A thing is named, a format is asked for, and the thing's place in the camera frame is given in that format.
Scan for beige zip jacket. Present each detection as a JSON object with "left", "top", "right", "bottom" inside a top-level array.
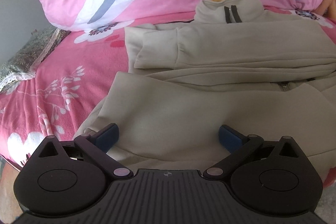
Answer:
[{"left": 76, "top": 0, "right": 336, "bottom": 164}]

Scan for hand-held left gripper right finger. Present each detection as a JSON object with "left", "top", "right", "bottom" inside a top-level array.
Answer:
[{"left": 203, "top": 124, "right": 299, "bottom": 180}]

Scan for pink floral bed sheet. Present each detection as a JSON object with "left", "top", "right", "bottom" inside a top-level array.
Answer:
[{"left": 0, "top": 7, "right": 336, "bottom": 188}]

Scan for grey lace-edged cloth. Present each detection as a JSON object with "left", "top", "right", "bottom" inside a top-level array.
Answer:
[{"left": 0, "top": 26, "right": 71, "bottom": 93}]

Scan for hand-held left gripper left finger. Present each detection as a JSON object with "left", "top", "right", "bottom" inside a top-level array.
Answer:
[{"left": 39, "top": 123, "right": 131, "bottom": 181}]

